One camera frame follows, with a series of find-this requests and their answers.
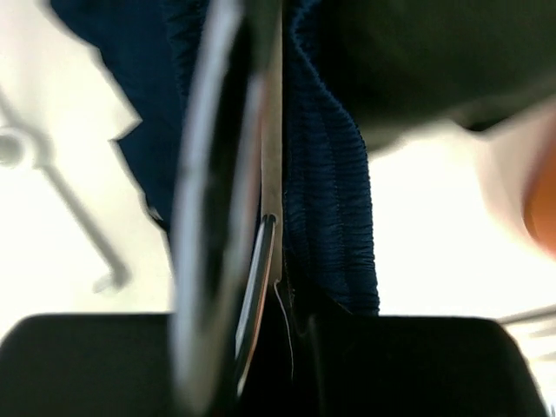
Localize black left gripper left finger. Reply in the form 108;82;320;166
1;314;175;417

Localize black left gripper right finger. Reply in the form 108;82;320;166
277;277;549;417

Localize navy blue shorts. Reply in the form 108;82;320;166
51;1;379;315

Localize grey hanger with metal hook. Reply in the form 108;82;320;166
169;1;281;416

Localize olive green shorts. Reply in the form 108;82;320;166
289;1;555;152

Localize white clothes rack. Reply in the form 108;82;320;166
1;95;129;293

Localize orange plastic basket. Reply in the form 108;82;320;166
523;133;555;257

